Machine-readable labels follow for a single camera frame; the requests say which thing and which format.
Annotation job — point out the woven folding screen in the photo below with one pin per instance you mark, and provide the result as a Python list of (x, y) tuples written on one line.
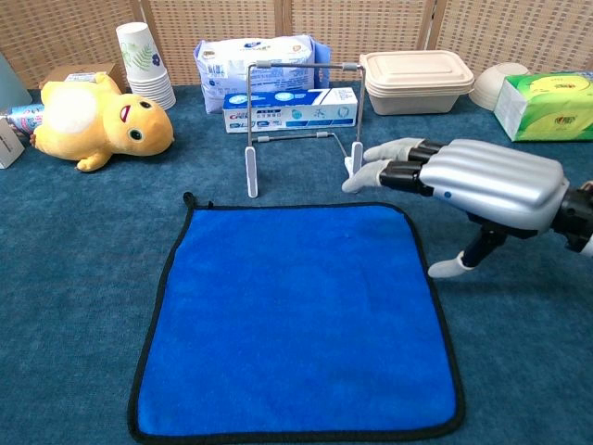
[(69, 32)]

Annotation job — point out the stack of paper cups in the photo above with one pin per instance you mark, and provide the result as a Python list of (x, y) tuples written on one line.
[(143, 60)]

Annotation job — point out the green tissue pack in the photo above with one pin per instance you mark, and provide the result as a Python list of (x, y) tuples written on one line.
[(542, 106)]

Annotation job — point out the beige lidded food container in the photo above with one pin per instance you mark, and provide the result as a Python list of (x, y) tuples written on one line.
[(417, 79)]

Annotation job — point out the white cardboard box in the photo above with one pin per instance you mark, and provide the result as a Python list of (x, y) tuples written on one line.
[(7, 143)]

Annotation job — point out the blue white toothpaste box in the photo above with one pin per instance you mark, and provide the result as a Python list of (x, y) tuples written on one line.
[(296, 109)]

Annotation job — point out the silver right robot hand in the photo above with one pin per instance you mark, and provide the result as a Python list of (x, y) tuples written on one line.
[(486, 176)]

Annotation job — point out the white bowl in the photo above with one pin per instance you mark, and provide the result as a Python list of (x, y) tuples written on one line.
[(488, 85)]

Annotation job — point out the teal table cloth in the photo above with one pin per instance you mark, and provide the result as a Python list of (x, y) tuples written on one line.
[(69, 278)]

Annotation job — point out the brown cardboard box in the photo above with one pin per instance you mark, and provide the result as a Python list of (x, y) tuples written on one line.
[(60, 73)]

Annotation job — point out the grey-blue mug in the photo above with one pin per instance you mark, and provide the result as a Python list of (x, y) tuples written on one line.
[(11, 88)]

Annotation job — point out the blue cloth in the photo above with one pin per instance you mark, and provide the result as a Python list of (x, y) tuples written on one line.
[(296, 324)]

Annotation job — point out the yellow plush toy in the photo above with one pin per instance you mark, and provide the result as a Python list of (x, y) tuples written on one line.
[(116, 130)]

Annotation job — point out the small blue-labelled plastic bottle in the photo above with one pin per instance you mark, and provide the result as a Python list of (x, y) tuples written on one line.
[(25, 118)]

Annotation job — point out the white blue tissue pack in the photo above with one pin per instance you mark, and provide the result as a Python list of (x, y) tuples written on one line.
[(241, 60)]

